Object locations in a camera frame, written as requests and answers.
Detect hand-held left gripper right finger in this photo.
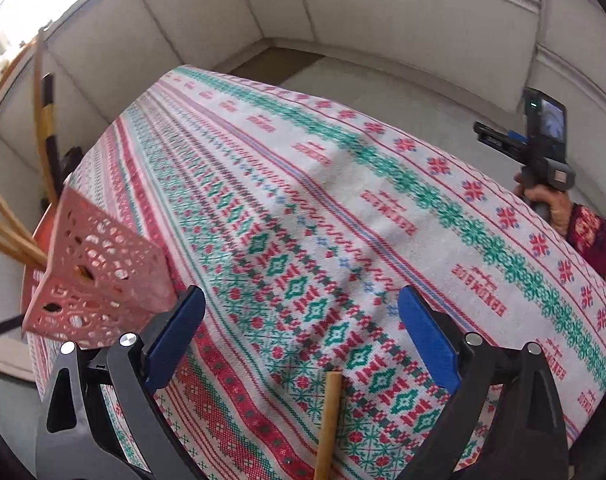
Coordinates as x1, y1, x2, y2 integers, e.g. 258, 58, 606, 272
397, 285, 571, 480

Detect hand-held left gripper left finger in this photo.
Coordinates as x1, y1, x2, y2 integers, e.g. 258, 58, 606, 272
35, 285, 207, 480

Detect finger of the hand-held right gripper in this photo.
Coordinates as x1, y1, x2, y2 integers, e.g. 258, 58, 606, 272
473, 120, 527, 160

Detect pink perforated plastic basket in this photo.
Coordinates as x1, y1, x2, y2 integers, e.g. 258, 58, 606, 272
22, 187, 177, 352

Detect round-ended wooden chopstick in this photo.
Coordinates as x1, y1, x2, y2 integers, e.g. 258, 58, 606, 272
314, 371, 343, 480

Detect bunch of wooden chopsticks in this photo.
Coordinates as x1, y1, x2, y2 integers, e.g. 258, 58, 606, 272
0, 30, 51, 268

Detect person's right forearm patterned sleeve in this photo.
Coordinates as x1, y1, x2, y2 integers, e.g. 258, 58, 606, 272
566, 202, 606, 303

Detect person's right hand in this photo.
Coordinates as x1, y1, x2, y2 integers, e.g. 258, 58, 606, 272
513, 170, 577, 237

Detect patterned red green tablecloth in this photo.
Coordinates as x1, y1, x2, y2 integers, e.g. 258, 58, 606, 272
25, 64, 606, 480

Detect white kitchen cabinets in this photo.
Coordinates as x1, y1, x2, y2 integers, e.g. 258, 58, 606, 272
0, 0, 606, 241

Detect black chopstick with yellow band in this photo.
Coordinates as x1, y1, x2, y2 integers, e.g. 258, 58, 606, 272
39, 72, 66, 202
0, 312, 26, 342

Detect dark trash bin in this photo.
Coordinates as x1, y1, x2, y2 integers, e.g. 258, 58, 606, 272
58, 146, 86, 187

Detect brown floor mat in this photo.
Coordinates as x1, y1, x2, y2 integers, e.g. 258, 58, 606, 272
228, 47, 325, 82

